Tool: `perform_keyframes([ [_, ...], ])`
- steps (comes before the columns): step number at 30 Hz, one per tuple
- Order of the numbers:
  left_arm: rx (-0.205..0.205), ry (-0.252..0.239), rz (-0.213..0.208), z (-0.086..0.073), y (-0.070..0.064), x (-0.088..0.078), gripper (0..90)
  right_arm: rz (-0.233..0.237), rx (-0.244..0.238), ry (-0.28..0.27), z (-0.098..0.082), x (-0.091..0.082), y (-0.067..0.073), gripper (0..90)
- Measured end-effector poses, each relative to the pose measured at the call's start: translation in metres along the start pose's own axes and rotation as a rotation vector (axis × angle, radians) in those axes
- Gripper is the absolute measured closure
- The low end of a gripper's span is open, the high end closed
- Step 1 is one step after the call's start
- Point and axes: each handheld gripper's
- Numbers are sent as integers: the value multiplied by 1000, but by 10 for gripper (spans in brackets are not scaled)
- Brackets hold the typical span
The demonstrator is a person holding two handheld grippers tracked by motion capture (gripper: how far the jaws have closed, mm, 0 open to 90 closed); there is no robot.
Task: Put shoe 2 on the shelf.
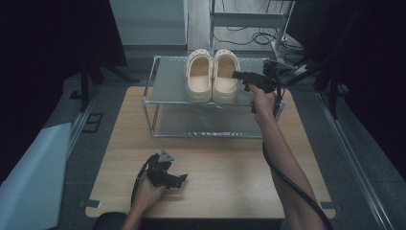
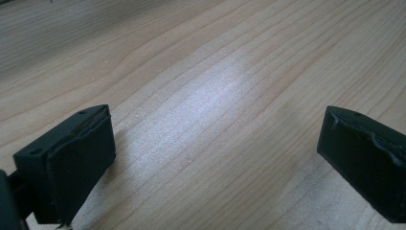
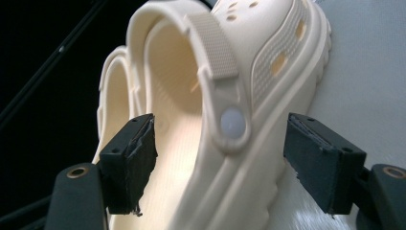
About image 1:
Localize black rectangular floor frame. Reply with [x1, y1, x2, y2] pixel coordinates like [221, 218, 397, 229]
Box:
[81, 112, 104, 134]

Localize cream foam clog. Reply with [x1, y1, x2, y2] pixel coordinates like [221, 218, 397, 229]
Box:
[184, 48, 214, 104]
[212, 48, 241, 104]

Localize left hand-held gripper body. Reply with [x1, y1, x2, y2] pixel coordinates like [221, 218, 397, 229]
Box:
[145, 149, 177, 188]

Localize black stand legs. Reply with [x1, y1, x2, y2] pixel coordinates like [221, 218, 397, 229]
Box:
[79, 61, 140, 113]
[273, 56, 341, 120]

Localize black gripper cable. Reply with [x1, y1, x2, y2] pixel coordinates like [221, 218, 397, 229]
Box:
[130, 153, 160, 207]
[261, 63, 335, 230]

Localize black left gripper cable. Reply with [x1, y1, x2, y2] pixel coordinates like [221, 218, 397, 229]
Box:
[130, 153, 160, 207]

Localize person's right hand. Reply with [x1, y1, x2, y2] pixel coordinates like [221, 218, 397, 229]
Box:
[249, 83, 280, 127]

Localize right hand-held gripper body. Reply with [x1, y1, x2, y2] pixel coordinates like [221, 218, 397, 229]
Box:
[249, 58, 299, 94]

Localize two-tier metal shoe rack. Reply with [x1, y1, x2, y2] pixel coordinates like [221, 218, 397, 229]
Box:
[141, 56, 285, 139]

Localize dark curtain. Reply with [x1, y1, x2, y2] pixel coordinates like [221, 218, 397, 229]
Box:
[0, 0, 128, 185]
[285, 0, 406, 181]

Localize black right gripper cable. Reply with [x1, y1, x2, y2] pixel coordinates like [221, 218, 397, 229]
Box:
[261, 63, 335, 230]

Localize pale blue-white panel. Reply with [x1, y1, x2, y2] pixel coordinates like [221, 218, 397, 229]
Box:
[0, 122, 73, 230]

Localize aluminium floor rail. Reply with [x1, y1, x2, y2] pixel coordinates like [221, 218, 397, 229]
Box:
[65, 92, 100, 156]
[314, 90, 396, 230]

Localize black floor cables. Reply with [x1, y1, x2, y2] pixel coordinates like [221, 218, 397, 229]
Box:
[213, 26, 305, 56]

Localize white metal desk frame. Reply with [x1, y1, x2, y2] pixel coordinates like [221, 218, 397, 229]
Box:
[207, 0, 295, 69]

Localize person's left hand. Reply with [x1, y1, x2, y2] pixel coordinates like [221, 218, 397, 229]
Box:
[131, 172, 168, 215]

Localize white cabinet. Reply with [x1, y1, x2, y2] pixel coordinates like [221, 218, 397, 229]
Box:
[109, 0, 189, 46]

